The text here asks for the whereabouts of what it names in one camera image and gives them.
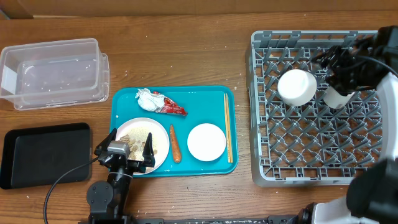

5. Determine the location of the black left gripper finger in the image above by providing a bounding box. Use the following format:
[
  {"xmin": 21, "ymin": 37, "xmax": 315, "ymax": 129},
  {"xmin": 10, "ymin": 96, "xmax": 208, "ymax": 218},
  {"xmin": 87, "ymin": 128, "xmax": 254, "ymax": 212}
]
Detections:
[
  {"xmin": 94, "ymin": 128, "xmax": 117, "ymax": 156},
  {"xmin": 142, "ymin": 133, "xmax": 155, "ymax": 167}
]

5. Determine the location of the white cup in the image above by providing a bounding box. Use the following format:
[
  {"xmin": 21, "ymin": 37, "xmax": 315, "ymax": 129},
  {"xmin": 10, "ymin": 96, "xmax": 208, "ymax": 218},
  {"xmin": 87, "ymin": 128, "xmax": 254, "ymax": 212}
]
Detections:
[{"xmin": 323, "ymin": 87, "xmax": 354, "ymax": 109}]

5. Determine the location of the red snack wrapper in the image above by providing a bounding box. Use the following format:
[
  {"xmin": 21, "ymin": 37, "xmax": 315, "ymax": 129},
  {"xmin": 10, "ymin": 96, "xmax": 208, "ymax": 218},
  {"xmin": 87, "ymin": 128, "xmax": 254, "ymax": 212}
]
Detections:
[{"xmin": 153, "ymin": 91, "xmax": 187, "ymax": 116}]

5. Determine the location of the white tissue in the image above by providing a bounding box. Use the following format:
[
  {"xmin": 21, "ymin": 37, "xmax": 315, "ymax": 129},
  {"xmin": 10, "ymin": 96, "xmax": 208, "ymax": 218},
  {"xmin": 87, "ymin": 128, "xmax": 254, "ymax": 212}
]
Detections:
[{"xmin": 136, "ymin": 88, "xmax": 165, "ymax": 113}]

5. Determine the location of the pink bowl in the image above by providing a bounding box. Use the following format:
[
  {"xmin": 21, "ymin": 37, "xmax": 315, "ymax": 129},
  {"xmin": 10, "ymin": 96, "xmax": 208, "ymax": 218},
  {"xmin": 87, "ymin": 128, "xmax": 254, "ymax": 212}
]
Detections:
[{"xmin": 187, "ymin": 123, "xmax": 226, "ymax": 162}]

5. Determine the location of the white bowl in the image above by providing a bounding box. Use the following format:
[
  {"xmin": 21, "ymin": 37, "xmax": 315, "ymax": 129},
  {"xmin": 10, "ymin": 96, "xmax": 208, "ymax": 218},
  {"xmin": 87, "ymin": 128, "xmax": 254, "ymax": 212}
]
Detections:
[{"xmin": 277, "ymin": 69, "xmax": 317, "ymax": 106}]

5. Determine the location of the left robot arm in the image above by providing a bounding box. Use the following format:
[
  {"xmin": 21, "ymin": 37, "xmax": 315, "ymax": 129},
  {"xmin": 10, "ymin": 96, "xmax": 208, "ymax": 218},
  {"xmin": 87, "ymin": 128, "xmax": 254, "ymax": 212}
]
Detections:
[{"xmin": 86, "ymin": 128, "xmax": 154, "ymax": 223}]

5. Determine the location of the orange carrot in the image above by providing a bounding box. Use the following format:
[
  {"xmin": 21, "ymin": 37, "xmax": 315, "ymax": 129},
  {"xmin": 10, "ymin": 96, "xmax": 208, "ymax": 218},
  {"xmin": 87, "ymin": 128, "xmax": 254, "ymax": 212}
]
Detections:
[{"xmin": 170, "ymin": 124, "xmax": 182, "ymax": 163}]

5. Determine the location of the pink plate with food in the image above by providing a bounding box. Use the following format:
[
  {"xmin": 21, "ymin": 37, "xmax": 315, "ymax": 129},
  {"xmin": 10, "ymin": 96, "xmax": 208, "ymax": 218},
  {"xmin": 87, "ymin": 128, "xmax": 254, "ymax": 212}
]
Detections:
[{"xmin": 116, "ymin": 118, "xmax": 170, "ymax": 174}]

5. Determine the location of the black tray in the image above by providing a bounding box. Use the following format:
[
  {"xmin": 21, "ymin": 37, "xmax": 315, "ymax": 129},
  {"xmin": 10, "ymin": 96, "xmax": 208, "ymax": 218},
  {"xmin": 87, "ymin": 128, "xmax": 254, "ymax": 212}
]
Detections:
[{"xmin": 1, "ymin": 123, "xmax": 92, "ymax": 190}]

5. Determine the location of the teal plastic tray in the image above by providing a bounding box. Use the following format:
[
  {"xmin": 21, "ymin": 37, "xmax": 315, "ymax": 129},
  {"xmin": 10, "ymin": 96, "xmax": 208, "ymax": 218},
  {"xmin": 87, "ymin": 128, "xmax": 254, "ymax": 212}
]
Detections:
[{"xmin": 109, "ymin": 86, "xmax": 238, "ymax": 178}]

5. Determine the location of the clear plastic bin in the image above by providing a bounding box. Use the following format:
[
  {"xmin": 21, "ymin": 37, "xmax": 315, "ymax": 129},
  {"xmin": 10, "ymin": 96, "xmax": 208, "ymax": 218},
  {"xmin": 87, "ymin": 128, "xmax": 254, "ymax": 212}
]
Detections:
[{"xmin": 1, "ymin": 38, "xmax": 110, "ymax": 110}]

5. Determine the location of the grey dish rack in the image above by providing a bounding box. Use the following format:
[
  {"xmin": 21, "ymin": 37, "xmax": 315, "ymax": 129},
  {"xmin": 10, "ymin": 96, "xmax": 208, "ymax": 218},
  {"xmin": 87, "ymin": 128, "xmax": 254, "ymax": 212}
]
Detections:
[{"xmin": 245, "ymin": 30, "xmax": 398, "ymax": 188}]

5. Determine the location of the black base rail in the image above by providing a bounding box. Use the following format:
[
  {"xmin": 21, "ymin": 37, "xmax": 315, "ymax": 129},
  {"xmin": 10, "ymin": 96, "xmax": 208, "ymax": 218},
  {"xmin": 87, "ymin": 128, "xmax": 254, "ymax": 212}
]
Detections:
[{"xmin": 80, "ymin": 215, "xmax": 311, "ymax": 224}]

